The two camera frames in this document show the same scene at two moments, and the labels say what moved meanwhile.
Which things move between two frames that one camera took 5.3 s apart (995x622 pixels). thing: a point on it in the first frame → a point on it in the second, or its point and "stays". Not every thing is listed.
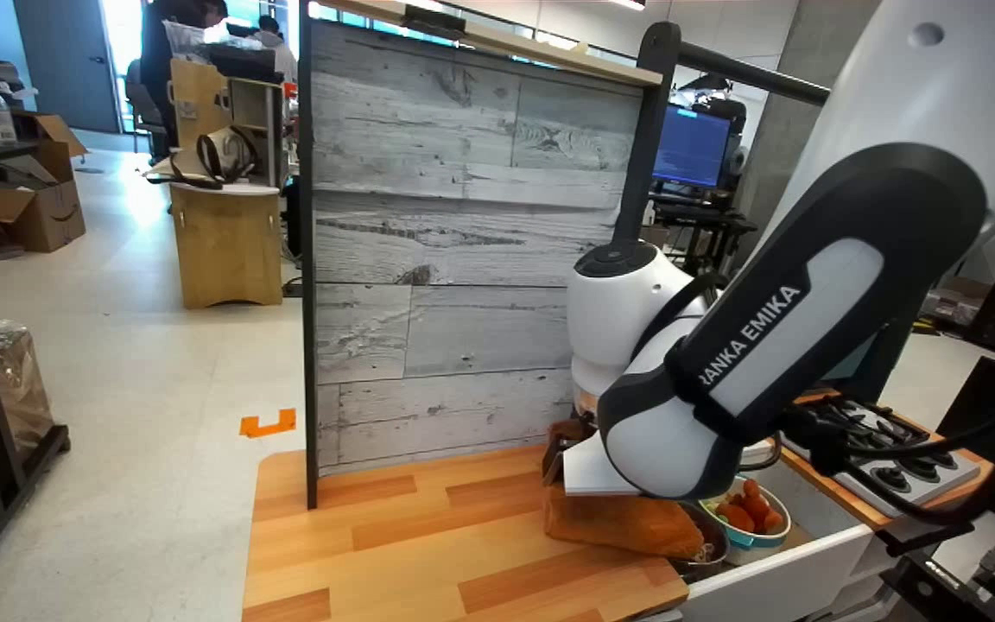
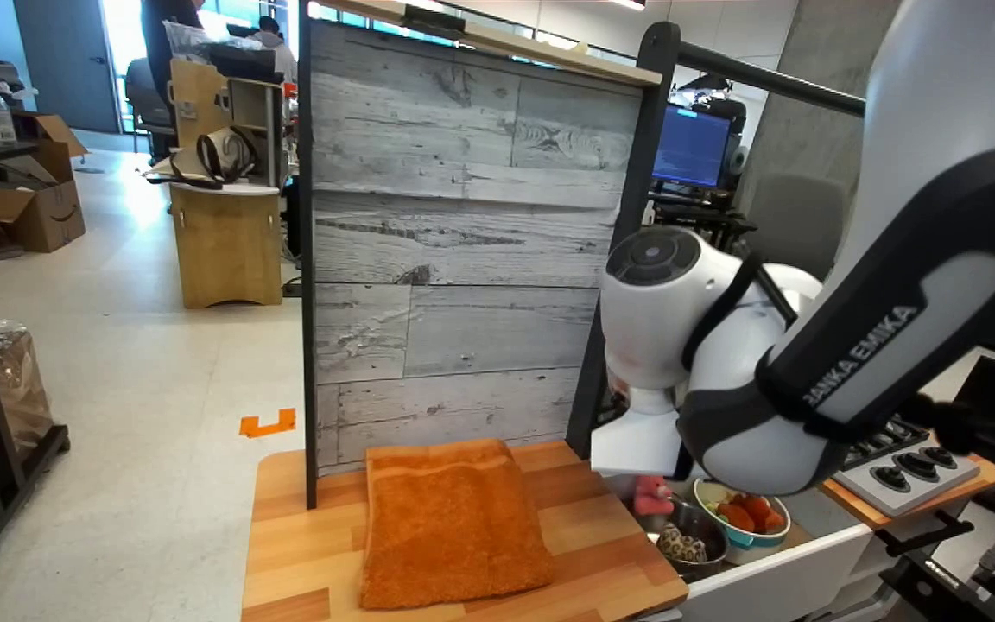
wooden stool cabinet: x=228 y=242 stays
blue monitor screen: x=693 y=146 stays
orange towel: x=622 y=528 → x=448 y=523
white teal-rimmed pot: x=746 y=512 stays
